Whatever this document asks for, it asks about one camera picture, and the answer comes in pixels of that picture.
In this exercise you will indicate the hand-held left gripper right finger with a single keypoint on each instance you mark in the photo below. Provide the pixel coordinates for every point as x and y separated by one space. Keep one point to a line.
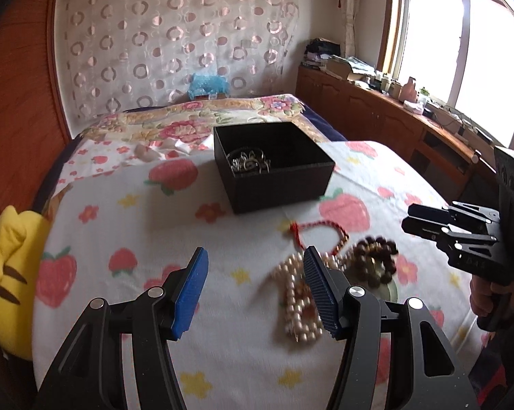
321 290

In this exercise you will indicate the pale green jade bangle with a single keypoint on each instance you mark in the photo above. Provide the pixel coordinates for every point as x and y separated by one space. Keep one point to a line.
389 294

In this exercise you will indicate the blue plastic bag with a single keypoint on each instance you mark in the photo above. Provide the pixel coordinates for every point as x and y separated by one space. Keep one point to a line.
207 85

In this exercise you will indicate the person's right hand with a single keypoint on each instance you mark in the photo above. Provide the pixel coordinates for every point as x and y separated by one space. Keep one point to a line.
481 299

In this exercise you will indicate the wooden cabinet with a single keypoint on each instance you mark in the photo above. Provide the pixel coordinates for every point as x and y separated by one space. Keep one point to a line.
368 106

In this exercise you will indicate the pink bottle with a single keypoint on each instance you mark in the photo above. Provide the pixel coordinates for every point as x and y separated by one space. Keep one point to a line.
410 89

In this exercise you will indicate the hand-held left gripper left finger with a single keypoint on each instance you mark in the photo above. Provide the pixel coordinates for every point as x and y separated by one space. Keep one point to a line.
192 294

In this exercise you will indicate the window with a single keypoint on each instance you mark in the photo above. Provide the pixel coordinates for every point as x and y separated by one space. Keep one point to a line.
453 42

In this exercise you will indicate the cream patterned window curtain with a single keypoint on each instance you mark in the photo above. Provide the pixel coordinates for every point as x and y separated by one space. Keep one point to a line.
355 8

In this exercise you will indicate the floral blanket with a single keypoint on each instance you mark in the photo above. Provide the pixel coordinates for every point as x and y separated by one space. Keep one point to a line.
175 124

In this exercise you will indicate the dark blue bed sheet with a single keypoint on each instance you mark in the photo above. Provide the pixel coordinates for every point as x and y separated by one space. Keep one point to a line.
321 124

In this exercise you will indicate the strawberry print blanket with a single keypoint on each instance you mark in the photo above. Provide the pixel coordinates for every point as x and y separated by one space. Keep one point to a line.
111 222

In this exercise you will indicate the yellow plush toy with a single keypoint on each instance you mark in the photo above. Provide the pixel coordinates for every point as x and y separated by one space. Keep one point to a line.
13 264

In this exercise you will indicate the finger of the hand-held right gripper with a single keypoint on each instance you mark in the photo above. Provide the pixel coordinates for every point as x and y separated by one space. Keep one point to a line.
436 212
428 231

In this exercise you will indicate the pile of dark clothes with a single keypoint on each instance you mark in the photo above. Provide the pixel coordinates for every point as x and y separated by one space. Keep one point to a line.
321 51

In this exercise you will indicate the black jewelry box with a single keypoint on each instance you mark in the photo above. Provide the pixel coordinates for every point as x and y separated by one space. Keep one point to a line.
278 188

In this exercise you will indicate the white power strip box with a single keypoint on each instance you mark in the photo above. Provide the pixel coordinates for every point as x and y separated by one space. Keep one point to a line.
449 117

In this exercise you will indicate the sheer curtain with pink circles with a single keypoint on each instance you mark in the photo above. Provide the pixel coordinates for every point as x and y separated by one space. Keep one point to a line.
154 30

